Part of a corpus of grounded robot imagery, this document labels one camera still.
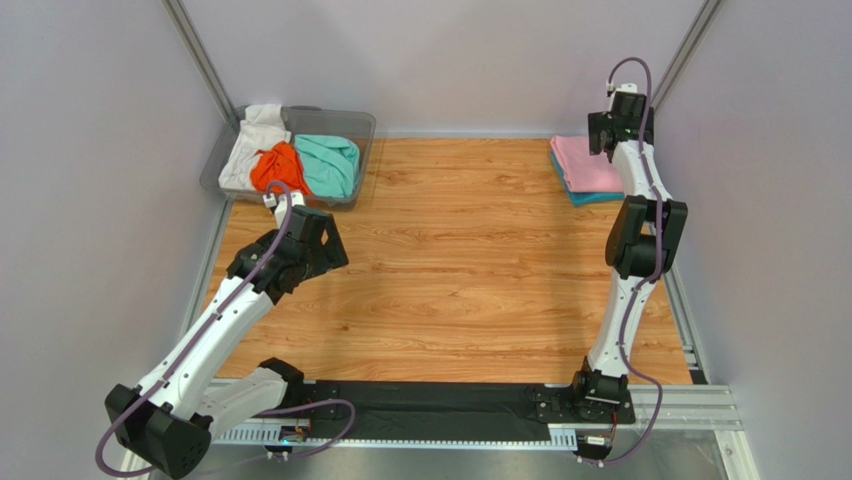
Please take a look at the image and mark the pink t shirt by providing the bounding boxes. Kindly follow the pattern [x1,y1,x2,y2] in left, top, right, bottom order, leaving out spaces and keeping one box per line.
[549,135,624,194]

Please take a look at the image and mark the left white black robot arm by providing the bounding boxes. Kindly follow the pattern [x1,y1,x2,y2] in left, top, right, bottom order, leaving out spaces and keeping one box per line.
[96,205,348,479]

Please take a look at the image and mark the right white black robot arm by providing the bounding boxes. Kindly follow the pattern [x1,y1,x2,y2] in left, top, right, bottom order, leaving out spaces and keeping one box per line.
[571,84,688,422]

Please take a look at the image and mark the folded teal t shirt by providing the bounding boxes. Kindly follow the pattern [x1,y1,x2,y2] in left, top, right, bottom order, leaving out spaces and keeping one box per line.
[549,151,625,207]

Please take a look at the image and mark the mint green t shirt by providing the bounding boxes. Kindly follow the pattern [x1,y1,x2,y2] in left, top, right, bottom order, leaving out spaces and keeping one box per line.
[293,134,360,199]

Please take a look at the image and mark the orange t shirt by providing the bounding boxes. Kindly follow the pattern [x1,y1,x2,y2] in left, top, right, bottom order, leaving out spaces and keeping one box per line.
[249,141,313,195]

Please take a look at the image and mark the grey plastic bin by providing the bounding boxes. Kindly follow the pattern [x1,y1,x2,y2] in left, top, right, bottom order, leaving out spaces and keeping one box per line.
[199,105,376,211]

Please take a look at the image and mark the white t shirt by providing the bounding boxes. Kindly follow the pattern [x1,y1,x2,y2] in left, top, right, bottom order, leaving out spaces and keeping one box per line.
[218,104,292,191]

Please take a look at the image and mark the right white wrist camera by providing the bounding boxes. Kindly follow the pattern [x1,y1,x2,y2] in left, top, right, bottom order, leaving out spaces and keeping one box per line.
[606,83,639,96]

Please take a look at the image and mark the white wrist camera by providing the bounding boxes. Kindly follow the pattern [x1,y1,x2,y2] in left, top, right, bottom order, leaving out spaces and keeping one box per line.
[606,83,639,96]
[263,191,305,228]

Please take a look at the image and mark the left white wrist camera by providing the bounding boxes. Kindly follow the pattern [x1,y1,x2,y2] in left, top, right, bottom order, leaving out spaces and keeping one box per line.
[263,191,305,228]

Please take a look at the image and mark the aluminium frame rail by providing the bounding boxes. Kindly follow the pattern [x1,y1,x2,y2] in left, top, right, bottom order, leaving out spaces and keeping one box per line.
[213,385,759,479]

